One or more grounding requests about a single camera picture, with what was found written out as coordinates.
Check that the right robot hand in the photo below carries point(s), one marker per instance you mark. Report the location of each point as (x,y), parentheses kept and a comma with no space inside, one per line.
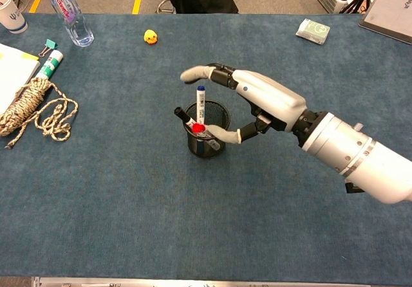
(273,97)

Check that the red cap marker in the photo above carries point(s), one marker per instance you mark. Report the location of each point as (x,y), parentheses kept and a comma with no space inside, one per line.
(198,127)

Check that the blue cap marker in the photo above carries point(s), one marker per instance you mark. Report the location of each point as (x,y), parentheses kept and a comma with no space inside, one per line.
(201,103)

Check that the black mesh pen cup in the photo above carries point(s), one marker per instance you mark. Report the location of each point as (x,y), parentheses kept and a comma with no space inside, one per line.
(209,139)

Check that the black cap marker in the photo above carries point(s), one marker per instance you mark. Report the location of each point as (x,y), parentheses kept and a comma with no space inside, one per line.
(188,123)

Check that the green white tissue pack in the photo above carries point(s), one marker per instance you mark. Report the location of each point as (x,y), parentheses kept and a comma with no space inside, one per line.
(313,31)

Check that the yellow rubber duck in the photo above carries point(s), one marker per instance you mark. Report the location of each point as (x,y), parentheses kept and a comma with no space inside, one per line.
(150,37)

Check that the grey laptop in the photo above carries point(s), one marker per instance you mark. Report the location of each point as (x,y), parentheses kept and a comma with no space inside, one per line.
(389,10)

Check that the blue felt table mat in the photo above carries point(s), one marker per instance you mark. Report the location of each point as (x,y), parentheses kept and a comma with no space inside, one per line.
(128,187)

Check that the clear plastic water bottle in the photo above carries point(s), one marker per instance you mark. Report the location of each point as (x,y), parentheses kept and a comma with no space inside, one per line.
(71,13)

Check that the white green glue stick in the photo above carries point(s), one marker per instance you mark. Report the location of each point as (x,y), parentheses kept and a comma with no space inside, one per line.
(50,64)

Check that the green binder clip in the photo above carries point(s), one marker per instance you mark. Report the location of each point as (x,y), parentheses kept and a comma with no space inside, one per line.
(50,45)

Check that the white paper notebook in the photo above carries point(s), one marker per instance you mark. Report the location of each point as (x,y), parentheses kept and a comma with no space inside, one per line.
(13,71)

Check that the white paper cup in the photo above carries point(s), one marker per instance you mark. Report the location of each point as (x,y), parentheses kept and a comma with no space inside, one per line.
(9,13)

